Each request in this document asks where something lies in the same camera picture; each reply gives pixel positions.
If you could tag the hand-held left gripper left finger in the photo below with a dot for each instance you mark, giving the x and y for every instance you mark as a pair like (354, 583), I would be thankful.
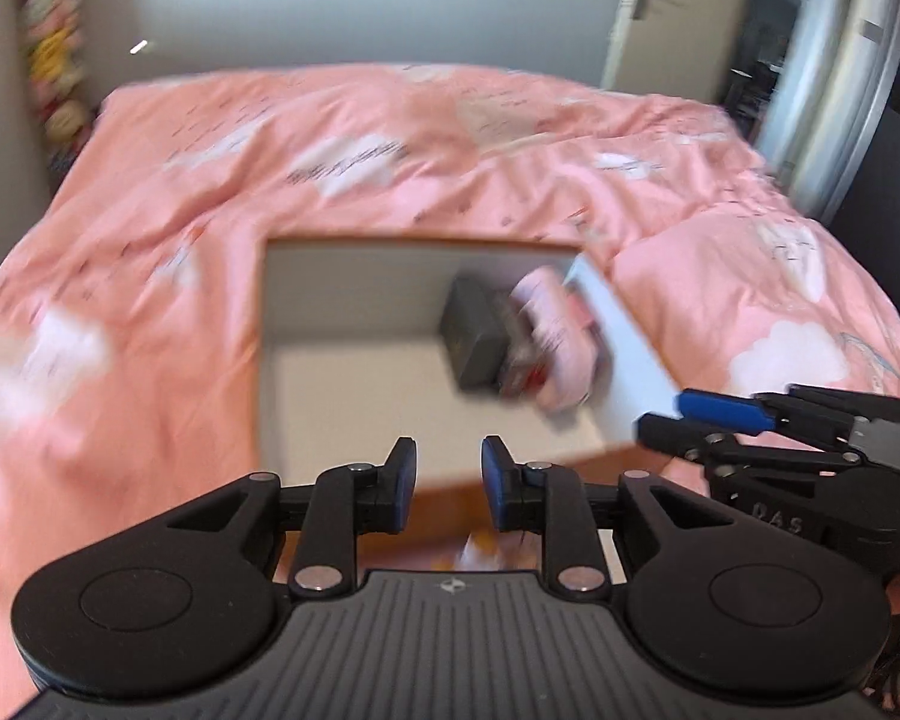
(405, 480)

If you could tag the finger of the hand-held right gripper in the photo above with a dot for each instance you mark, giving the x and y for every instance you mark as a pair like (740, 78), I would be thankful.
(675, 435)
(720, 405)

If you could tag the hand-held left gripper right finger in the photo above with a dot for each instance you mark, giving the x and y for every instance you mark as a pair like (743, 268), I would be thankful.
(495, 480)

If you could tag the orange cardboard box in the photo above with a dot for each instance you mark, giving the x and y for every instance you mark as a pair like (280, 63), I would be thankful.
(345, 360)

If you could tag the dark grey box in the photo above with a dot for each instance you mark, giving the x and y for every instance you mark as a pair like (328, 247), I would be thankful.
(476, 337)

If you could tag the pink printed blanket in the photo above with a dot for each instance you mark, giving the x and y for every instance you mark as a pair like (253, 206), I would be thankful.
(157, 240)

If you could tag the door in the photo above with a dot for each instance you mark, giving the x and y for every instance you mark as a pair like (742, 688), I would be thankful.
(675, 22)

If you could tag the hanging plush toy collection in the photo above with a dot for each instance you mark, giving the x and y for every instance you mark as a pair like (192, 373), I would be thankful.
(56, 60)

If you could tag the white door frame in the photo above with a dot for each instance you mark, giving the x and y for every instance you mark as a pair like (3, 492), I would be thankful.
(832, 90)

